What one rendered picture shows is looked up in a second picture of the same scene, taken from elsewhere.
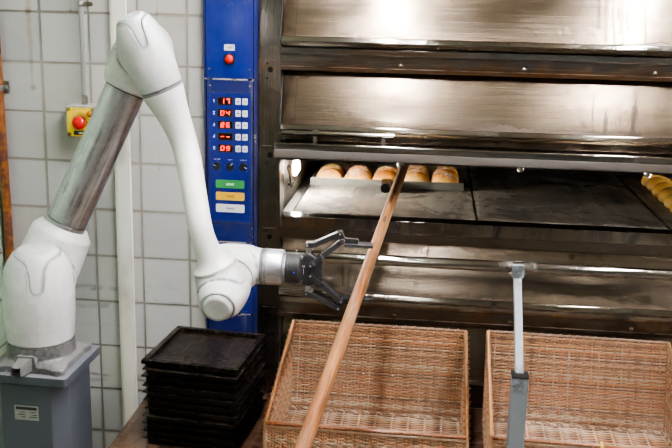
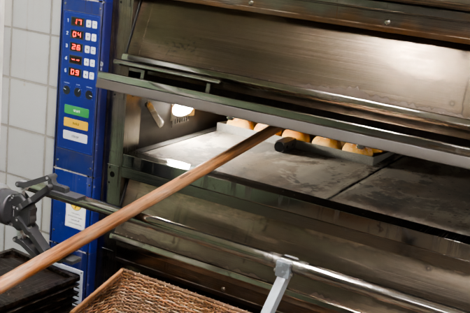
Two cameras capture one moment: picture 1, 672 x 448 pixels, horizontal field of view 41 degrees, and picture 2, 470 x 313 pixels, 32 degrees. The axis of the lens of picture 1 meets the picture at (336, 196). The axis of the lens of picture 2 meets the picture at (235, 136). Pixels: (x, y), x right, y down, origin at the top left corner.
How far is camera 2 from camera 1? 1.24 m
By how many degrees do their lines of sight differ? 22
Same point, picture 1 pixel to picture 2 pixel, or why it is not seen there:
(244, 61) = not seen: outside the picture
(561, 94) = (432, 59)
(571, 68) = (445, 27)
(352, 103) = (198, 40)
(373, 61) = not seen: outside the picture
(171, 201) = (31, 120)
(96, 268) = not seen: outside the picture
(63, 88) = not seen: outside the picture
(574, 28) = not seen: outside the picture
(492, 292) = (325, 289)
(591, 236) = (450, 247)
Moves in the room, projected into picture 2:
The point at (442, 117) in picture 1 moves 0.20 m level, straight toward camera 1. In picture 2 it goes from (287, 69) to (248, 76)
